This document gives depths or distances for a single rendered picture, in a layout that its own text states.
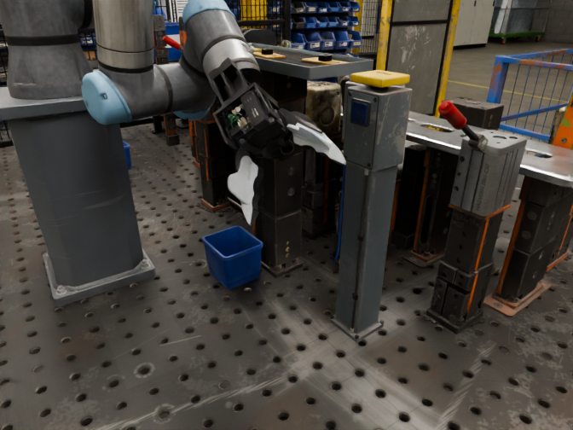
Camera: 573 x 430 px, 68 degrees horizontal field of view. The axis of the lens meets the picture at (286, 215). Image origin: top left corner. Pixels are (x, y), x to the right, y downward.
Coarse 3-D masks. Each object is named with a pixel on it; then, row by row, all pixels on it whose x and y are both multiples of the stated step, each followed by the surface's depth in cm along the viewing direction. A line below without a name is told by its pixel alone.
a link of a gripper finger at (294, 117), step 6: (288, 114) 58; (294, 114) 57; (300, 114) 57; (288, 120) 58; (294, 120) 57; (300, 120) 57; (306, 120) 57; (306, 126) 56; (312, 126) 56; (288, 132) 59
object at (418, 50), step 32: (384, 0) 356; (416, 0) 374; (448, 0) 396; (384, 32) 364; (416, 32) 390; (448, 32) 411; (384, 64) 378; (416, 64) 407; (448, 64) 426; (416, 96) 425
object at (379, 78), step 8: (368, 72) 62; (376, 72) 62; (384, 72) 62; (392, 72) 62; (352, 80) 61; (360, 80) 60; (368, 80) 59; (376, 80) 58; (384, 80) 57; (392, 80) 58; (400, 80) 59; (408, 80) 60; (376, 88) 61; (384, 88) 61
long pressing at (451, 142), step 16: (416, 128) 94; (448, 128) 94; (480, 128) 94; (432, 144) 85; (448, 144) 83; (528, 144) 84; (544, 144) 84; (528, 160) 75; (544, 160) 75; (560, 160) 75; (528, 176) 72; (544, 176) 70; (560, 176) 68
